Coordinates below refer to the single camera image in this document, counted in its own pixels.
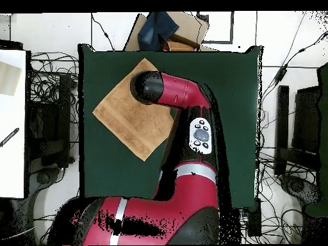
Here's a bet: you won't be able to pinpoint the orange terry towel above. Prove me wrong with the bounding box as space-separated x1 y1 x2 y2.
92 58 176 162

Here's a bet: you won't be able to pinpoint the dark green table cloth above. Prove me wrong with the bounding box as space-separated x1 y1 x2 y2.
78 44 264 211

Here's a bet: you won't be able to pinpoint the brown folded towel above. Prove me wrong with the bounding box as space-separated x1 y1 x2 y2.
162 33 201 53

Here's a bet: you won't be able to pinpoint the blue jeans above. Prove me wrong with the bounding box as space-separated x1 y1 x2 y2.
137 11 180 52

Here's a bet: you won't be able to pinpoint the brown cardboard box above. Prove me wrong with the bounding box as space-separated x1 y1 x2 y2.
123 11 220 53

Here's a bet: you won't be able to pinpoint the black box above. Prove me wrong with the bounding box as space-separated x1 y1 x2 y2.
246 198 263 237

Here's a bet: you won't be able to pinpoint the white table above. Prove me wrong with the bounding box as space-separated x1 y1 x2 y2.
0 49 27 199

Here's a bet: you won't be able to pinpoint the black striped bar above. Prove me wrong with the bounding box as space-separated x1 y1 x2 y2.
0 127 21 149

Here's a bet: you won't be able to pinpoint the beige box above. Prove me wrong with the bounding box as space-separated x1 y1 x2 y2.
0 61 22 97

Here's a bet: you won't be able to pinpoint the black metal stand frame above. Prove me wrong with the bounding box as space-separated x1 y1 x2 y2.
26 73 76 170
274 85 322 178

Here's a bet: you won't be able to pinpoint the black cable tangle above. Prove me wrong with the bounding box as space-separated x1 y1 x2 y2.
28 51 79 124
256 147 319 245

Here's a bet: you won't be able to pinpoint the thin black cable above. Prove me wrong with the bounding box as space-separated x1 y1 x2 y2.
91 12 115 51

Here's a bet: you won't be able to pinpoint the black cable with adapter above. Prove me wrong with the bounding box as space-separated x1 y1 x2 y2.
258 11 328 108

